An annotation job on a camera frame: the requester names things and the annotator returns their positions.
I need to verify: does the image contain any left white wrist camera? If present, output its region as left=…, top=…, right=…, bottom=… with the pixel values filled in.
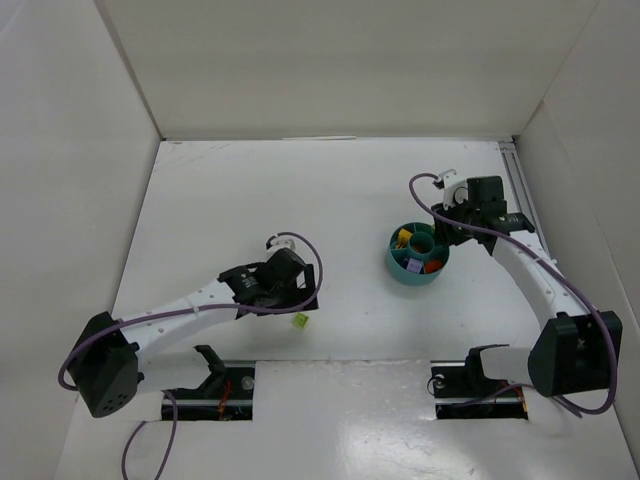
left=266, top=235, right=296, bottom=254

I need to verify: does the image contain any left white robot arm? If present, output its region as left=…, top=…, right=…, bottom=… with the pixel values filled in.
left=59, top=247, right=324, bottom=418

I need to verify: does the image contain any orange round lego dish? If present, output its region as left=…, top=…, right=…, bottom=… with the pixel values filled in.
left=424, top=259, right=444, bottom=274

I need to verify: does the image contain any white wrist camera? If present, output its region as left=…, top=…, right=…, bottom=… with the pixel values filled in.
left=266, top=235, right=296, bottom=254
left=434, top=169, right=468, bottom=210

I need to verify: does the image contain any green hollow lego brick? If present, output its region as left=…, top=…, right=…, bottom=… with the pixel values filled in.
left=292, top=313, right=309, bottom=330

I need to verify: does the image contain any purple cable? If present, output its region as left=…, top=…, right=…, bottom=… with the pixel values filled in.
left=408, top=172, right=619, bottom=417
left=57, top=230, right=325, bottom=480

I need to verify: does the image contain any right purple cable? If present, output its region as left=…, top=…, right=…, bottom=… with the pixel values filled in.
left=408, top=172, right=619, bottom=417

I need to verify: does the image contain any small yellow lego brick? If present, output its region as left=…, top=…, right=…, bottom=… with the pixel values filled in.
left=397, top=228, right=413, bottom=245

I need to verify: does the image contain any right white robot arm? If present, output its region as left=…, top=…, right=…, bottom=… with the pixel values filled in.
left=428, top=170, right=622, bottom=404

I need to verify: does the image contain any teal round divided container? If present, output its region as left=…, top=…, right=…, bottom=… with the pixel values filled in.
left=385, top=222, right=450, bottom=286

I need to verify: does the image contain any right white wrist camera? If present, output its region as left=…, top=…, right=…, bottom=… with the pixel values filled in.
left=434, top=169, right=468, bottom=210

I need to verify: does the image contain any light purple square lego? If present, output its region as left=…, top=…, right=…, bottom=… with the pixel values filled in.
left=405, top=257, right=424, bottom=275

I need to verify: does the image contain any aluminium rail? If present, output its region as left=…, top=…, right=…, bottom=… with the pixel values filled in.
left=498, top=141, right=540, bottom=232

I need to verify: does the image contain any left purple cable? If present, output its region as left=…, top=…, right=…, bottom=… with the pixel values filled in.
left=57, top=230, right=325, bottom=480

